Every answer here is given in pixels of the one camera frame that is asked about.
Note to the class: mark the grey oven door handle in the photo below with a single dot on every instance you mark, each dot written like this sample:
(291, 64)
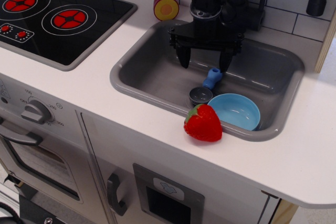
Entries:
(29, 139)

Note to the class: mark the grey oven knob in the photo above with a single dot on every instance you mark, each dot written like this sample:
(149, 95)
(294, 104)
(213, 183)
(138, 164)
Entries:
(36, 112)

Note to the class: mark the light blue plastic bowl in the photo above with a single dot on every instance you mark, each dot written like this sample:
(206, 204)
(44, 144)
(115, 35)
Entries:
(237, 110)

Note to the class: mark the red toy strawberry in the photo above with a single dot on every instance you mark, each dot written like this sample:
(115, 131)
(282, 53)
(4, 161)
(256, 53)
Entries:
(202, 123)

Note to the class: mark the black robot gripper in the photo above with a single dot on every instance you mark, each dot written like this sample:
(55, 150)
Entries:
(205, 34)

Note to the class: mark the black toy stovetop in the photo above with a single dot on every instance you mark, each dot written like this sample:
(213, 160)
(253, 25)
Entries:
(60, 33)

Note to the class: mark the black toy faucet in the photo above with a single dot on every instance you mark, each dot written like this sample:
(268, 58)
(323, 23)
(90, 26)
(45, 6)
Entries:
(239, 15)

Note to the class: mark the grey cabinet door handle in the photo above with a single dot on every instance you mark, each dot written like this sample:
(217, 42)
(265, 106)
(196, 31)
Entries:
(118, 206)

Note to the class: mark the grey oven door window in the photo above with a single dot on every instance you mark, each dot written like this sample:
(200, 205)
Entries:
(45, 165)

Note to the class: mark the grey toy sink basin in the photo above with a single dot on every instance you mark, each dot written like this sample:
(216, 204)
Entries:
(270, 76)

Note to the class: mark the blue handled grey spoon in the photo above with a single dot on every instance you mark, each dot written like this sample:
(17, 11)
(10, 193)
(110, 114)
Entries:
(203, 94)

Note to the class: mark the grey dispenser panel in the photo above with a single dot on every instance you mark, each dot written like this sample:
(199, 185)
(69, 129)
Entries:
(167, 200)

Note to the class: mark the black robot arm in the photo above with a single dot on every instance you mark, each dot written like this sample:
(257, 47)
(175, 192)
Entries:
(207, 9)

